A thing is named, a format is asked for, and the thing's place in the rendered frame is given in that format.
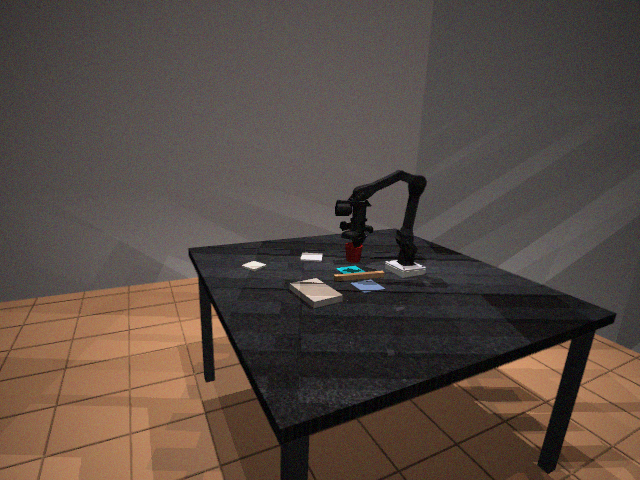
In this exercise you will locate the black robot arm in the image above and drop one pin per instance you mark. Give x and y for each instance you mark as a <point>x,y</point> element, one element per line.
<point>404,236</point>

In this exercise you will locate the dark red cup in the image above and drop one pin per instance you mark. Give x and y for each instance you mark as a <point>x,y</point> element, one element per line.
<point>353,255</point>

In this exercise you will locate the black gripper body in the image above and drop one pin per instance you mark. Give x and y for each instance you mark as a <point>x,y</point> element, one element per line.
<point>358,228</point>

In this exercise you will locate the beige rectangular block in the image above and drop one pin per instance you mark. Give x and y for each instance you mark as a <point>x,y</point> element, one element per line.
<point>315,292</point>

